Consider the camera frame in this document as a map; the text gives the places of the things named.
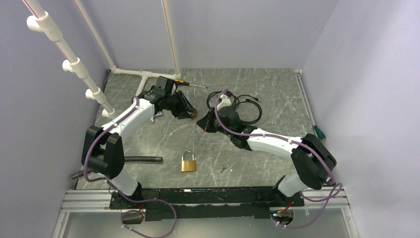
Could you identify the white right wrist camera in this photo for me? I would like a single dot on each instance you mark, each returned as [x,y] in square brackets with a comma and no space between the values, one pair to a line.
[223,101]

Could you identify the large brass padlock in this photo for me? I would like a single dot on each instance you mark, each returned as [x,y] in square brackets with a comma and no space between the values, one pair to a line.
[188,165]

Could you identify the green handled screwdriver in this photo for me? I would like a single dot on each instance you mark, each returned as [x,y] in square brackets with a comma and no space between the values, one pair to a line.
[319,133]

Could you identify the yellow black screwdriver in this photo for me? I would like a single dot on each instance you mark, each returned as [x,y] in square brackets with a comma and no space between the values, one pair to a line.
[179,82]

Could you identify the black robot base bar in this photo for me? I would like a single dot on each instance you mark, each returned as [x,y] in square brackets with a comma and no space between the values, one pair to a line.
[207,202]

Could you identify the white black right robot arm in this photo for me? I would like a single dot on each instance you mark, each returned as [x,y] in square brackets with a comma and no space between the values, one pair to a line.
[312,162]

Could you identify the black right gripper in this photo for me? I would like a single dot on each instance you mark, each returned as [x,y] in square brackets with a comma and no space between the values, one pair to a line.
[205,123]

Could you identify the small silver key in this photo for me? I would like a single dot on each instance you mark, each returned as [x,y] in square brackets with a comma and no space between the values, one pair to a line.
[224,167]

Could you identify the grey adjustable wrench red handle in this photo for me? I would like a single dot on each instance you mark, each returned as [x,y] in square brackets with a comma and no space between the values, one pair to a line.
[158,114]

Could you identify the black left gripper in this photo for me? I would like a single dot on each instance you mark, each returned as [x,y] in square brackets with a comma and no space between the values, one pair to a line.
[181,113]

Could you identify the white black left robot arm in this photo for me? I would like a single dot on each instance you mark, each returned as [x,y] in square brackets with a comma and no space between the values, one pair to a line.
[103,153]

